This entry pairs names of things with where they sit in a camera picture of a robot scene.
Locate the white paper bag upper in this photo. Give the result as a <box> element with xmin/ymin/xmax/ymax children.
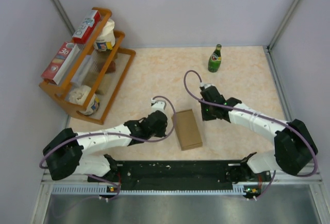
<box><xmin>93</xmin><ymin>19</ymin><xmax>116</xmax><ymax>51</ymax></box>

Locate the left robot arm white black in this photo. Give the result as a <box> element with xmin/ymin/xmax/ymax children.
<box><xmin>43</xmin><ymin>111</ymin><xmax>168</xmax><ymax>181</ymax></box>

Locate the red white box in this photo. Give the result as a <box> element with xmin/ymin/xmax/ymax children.
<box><xmin>72</xmin><ymin>9</ymin><xmax>101</xmax><ymax>44</ymax></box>
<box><xmin>41</xmin><ymin>42</ymin><xmax>80</xmax><ymax>85</ymax></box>

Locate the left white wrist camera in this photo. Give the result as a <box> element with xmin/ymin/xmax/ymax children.
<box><xmin>151</xmin><ymin>99</ymin><xmax>167</xmax><ymax>113</ymax></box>

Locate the white paper bag lower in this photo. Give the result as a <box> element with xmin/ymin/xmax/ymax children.
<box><xmin>69</xmin><ymin>85</ymin><xmax>100</xmax><ymax>116</ymax></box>

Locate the orange wooden shelf rack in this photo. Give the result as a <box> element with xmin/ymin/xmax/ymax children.
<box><xmin>39</xmin><ymin>7</ymin><xmax>136</xmax><ymax>125</ymax></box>

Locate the green glass bottle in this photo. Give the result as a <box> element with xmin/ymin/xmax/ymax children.
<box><xmin>208</xmin><ymin>44</ymin><xmax>222</xmax><ymax>73</ymax></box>

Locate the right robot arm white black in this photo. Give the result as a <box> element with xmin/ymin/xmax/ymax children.
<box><xmin>200</xmin><ymin>83</ymin><xmax>318</xmax><ymax>181</ymax></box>

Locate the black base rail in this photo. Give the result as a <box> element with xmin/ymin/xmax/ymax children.
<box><xmin>102</xmin><ymin>160</ymin><xmax>271</xmax><ymax>191</ymax></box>

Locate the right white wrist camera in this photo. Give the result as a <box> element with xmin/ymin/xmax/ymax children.
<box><xmin>200</xmin><ymin>82</ymin><xmax>213</xmax><ymax>90</ymax></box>

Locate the red white box lower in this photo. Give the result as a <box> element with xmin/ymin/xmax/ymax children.
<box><xmin>41</xmin><ymin>42</ymin><xmax>80</xmax><ymax>85</ymax></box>

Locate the brown cardboard box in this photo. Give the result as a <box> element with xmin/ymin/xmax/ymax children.
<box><xmin>172</xmin><ymin>109</ymin><xmax>203</xmax><ymax>151</ymax></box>

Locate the white paper bag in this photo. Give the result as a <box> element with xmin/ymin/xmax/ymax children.
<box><xmin>69</xmin><ymin>85</ymin><xmax>100</xmax><ymax>116</ymax></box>
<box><xmin>93</xmin><ymin>19</ymin><xmax>116</xmax><ymax>51</ymax></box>

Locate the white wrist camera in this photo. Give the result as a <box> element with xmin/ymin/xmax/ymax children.
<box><xmin>151</xmin><ymin>99</ymin><xmax>167</xmax><ymax>113</ymax></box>
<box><xmin>200</xmin><ymin>82</ymin><xmax>213</xmax><ymax>90</ymax></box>

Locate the red white box upper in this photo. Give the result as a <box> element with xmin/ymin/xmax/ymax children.
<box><xmin>72</xmin><ymin>9</ymin><xmax>101</xmax><ymax>44</ymax></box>

